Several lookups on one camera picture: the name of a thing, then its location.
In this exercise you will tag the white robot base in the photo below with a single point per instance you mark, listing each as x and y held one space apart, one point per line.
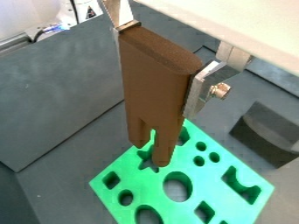
74 12

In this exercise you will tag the green shape-sorting board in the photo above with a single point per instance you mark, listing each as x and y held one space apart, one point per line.
206 187

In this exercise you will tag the brown two-pronged peg object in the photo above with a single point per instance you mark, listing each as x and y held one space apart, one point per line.
156 68

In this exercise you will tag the large grey foam mat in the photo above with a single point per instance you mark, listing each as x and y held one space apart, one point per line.
58 84

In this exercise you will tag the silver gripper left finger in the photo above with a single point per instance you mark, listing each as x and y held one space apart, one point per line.
120 16

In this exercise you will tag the dark grey foam block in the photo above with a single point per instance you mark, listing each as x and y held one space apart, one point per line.
268 134

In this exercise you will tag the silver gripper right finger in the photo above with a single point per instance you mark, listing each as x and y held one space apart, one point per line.
207 82

